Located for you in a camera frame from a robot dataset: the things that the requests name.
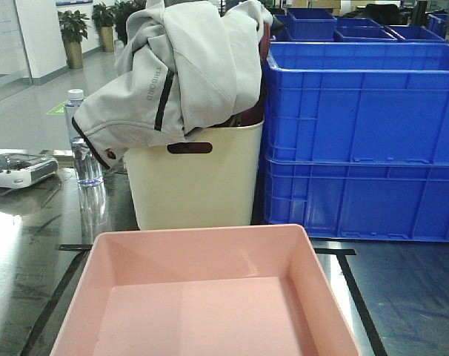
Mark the grey softshell jacket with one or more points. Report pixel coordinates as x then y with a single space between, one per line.
185 67

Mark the white remote controller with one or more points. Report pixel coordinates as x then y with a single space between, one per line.
23 170

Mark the pink plastic bin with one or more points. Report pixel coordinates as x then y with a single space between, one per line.
248 290

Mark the potted plant gold pot left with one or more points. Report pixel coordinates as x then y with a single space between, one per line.
74 28

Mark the upper large blue crate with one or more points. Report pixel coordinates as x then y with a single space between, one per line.
358 102

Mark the small blue bin background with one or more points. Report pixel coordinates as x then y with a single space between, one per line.
310 24

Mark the potted plant gold pot middle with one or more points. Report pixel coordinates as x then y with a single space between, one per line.
103 19

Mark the large blue crate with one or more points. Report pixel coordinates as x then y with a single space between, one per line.
358 102
360 200

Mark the potted plant gold pot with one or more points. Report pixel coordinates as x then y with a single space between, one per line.
103 19
74 28

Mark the lower large blue crate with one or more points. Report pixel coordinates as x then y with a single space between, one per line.
360 200

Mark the clear water bottle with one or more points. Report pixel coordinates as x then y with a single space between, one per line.
92 194

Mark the blue bin background right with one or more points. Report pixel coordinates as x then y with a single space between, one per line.
409 33

